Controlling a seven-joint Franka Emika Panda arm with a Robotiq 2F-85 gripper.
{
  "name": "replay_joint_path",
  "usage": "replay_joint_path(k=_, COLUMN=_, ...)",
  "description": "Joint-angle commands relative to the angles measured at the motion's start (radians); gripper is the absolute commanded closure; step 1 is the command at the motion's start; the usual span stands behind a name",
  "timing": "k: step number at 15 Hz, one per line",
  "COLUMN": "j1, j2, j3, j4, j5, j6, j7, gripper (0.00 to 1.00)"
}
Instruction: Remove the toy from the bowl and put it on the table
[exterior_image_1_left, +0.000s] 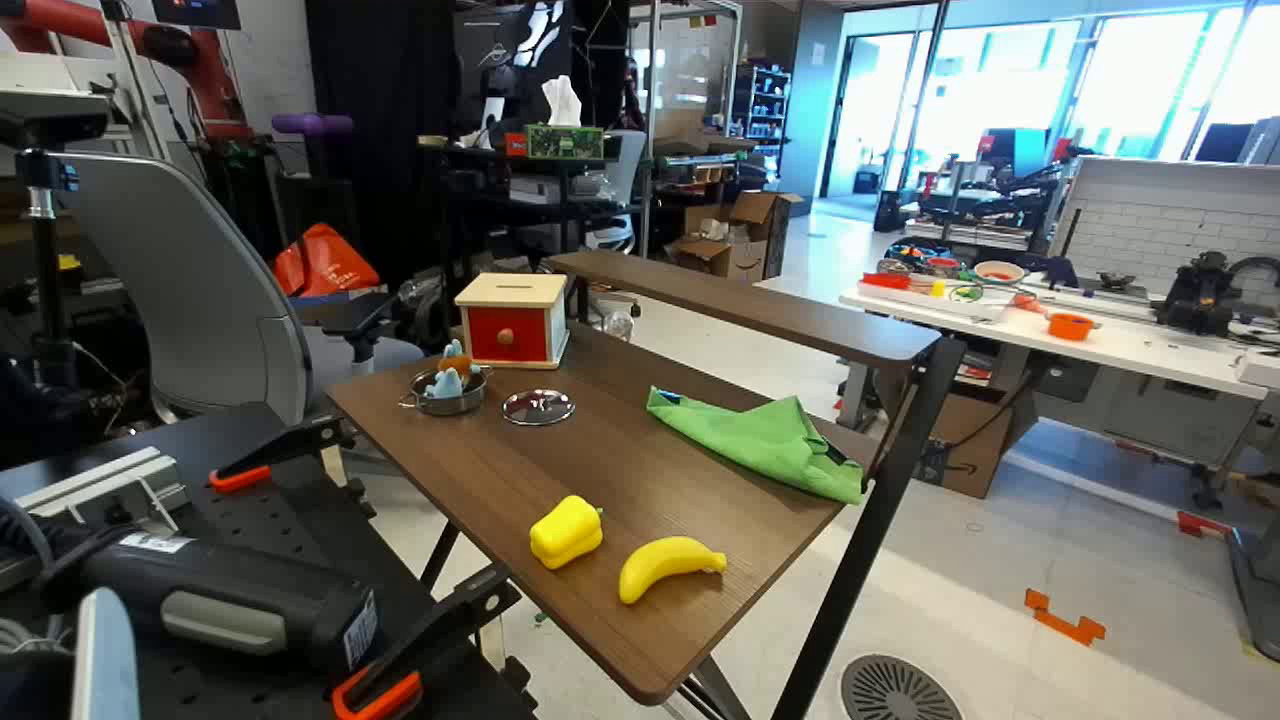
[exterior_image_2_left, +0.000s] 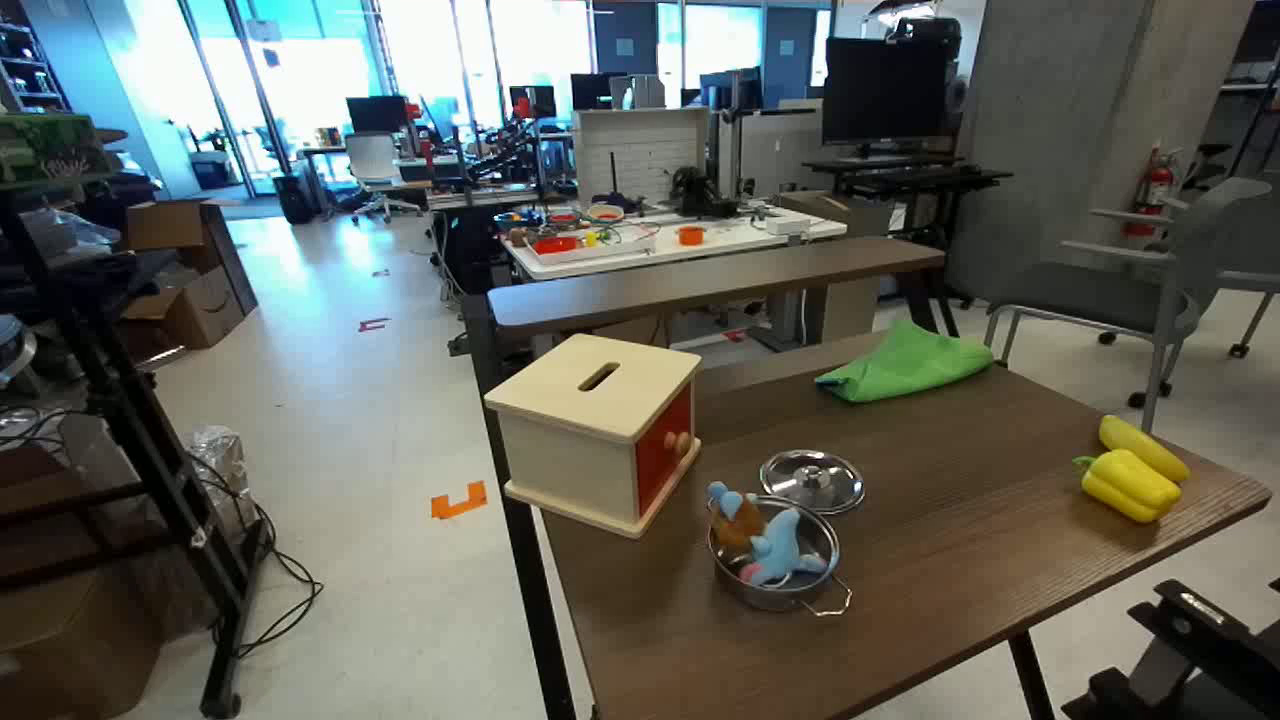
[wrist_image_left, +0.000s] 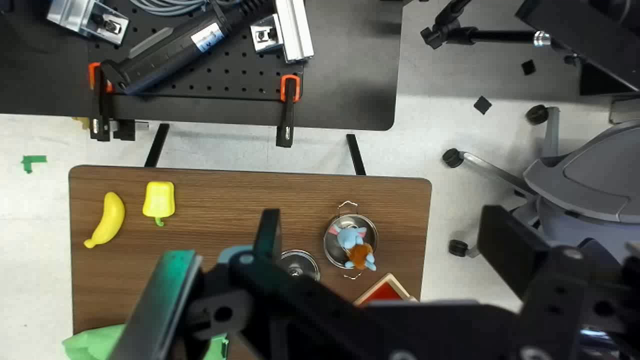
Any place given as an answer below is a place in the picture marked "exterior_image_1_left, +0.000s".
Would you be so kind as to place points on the blue plush toy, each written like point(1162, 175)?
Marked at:
point(447, 383)

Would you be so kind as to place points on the yellow toy bell pepper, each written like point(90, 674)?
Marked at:
point(567, 532)

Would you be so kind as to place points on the small metal bowl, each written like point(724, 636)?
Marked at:
point(455, 400)

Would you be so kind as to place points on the yellow toy banana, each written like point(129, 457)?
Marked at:
point(662, 563)

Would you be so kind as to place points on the orange plastic bowl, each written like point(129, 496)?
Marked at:
point(1070, 324)

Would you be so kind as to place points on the wooden box with red drawer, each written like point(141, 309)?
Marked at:
point(509, 334)

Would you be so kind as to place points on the green cloth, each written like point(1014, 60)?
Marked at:
point(764, 443)

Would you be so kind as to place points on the stacked cardboard boxes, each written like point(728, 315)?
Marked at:
point(724, 243)

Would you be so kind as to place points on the dark wooden bench table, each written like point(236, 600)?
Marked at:
point(784, 319)

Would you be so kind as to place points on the green box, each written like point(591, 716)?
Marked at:
point(567, 142)

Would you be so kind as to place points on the tray of colourful toys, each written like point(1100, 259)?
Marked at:
point(941, 287)

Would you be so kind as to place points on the orange bag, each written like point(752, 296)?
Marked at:
point(321, 267)

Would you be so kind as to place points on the round floor drain grate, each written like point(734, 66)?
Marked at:
point(899, 690)

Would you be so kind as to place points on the grey plastic chair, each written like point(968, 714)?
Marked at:
point(201, 281)

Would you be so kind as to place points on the black and grey device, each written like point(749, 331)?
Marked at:
point(224, 600)

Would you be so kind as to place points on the white work table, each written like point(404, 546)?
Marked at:
point(1135, 346)

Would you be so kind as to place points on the orange floor tape marker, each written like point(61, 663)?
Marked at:
point(1061, 620)

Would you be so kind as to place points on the white partition panel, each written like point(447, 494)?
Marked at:
point(1162, 223)

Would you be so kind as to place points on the black machine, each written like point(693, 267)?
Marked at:
point(1202, 296)

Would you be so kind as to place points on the black camera tripod stand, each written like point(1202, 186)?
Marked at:
point(47, 267)

